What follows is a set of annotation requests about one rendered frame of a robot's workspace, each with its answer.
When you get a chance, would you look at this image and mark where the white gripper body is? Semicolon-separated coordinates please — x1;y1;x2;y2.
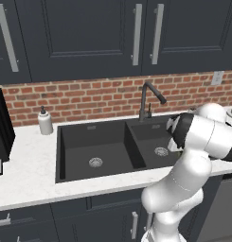
167;137;186;154

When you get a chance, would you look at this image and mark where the black double sink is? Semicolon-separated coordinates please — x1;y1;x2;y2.
54;114;186;184

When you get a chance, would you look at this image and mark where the black tap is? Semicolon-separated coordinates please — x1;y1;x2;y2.
138;81;169;124

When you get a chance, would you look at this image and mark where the dark base cupboard door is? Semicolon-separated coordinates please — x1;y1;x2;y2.
142;175;223;242
50;188;147;242

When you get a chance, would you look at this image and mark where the grey dishwasher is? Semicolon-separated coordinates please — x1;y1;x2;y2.
196;172;232;242

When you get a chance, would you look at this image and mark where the white soap dispenser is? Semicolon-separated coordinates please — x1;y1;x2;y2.
37;105;55;136

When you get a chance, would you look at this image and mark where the dark drawer front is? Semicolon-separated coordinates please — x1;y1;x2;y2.
0;203;57;242

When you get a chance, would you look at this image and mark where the black appliance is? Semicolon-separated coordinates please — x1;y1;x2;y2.
0;87;17;178

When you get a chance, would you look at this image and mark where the white wall socket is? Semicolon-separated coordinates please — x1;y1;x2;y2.
210;70;226;86

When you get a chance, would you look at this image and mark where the grey base cupboard handle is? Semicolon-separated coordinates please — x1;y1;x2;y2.
130;211;139;241

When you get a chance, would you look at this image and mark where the dark wall cupboard door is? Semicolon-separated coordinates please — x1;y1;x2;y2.
141;0;232;77
0;0;33;86
14;0;149;83

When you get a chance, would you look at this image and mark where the grey drawer handle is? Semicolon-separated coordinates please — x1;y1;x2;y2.
0;213;12;229

